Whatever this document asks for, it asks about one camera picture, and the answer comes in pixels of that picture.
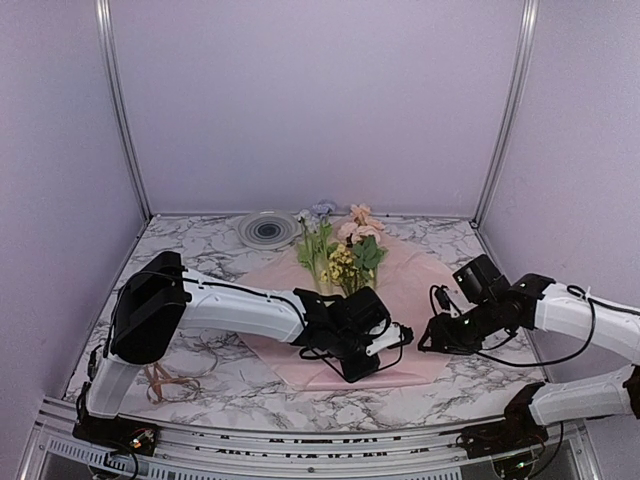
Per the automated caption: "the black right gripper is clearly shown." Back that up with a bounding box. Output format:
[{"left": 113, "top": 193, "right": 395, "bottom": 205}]
[{"left": 417, "top": 299, "right": 501, "bottom": 356}]

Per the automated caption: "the pink wrapping paper sheet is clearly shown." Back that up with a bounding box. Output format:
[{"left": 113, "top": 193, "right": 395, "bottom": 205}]
[{"left": 240, "top": 216, "right": 453, "bottom": 391}]

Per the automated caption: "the yellow fake flower bunch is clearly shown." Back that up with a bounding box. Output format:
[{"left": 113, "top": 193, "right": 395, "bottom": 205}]
[{"left": 320, "top": 243, "right": 369, "bottom": 296}]

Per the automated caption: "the blue fake flower stem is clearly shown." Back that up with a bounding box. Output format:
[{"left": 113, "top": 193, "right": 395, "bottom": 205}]
[{"left": 296, "top": 200, "right": 335, "bottom": 294}]

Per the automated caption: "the large pink fake rose stem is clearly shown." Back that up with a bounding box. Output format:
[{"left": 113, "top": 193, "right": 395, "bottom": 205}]
[{"left": 337, "top": 204, "right": 387, "bottom": 288}]

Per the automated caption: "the beige raffia ribbon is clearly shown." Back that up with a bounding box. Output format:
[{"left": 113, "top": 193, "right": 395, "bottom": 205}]
[{"left": 144, "top": 344, "right": 219, "bottom": 405}]

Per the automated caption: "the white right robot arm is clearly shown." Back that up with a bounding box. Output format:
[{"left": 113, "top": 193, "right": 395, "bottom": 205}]
[{"left": 418, "top": 254, "right": 639, "bottom": 448}]

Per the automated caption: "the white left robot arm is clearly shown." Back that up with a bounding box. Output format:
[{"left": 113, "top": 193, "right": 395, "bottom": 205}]
[{"left": 82, "top": 251, "right": 403, "bottom": 445}]

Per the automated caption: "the striped grey ceramic plate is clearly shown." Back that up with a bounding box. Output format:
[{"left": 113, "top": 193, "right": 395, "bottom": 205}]
[{"left": 236, "top": 210, "right": 301, "bottom": 250}]

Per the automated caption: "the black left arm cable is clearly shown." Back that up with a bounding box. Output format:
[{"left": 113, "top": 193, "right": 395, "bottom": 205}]
[{"left": 298, "top": 329, "right": 406, "bottom": 381}]

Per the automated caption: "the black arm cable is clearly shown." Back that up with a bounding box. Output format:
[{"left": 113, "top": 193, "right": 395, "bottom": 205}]
[
  {"left": 469, "top": 284, "right": 640, "bottom": 369},
  {"left": 298, "top": 329, "right": 406, "bottom": 381}
]

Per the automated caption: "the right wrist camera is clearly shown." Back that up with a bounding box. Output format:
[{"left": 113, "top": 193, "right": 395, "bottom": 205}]
[{"left": 429, "top": 285, "right": 461, "bottom": 318}]

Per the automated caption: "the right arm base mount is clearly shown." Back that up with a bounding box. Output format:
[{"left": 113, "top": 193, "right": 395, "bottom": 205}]
[{"left": 456, "top": 382, "right": 549, "bottom": 459}]

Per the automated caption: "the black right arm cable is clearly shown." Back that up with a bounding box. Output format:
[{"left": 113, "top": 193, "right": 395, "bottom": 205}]
[{"left": 469, "top": 284, "right": 640, "bottom": 369}]

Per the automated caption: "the aluminium front rail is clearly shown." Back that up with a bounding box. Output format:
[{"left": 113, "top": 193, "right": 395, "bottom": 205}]
[{"left": 17, "top": 398, "right": 602, "bottom": 479}]

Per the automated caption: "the right aluminium frame post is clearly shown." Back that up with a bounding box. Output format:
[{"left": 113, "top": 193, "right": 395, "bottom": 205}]
[{"left": 472, "top": 0, "right": 540, "bottom": 229}]

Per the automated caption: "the aluminium frame post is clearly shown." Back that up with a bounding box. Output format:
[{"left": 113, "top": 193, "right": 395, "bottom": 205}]
[
  {"left": 472, "top": 0, "right": 540, "bottom": 229},
  {"left": 94, "top": 0, "right": 153, "bottom": 222}
]

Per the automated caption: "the left aluminium frame post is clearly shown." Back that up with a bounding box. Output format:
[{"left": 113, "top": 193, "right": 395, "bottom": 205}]
[{"left": 94, "top": 0, "right": 153, "bottom": 222}]

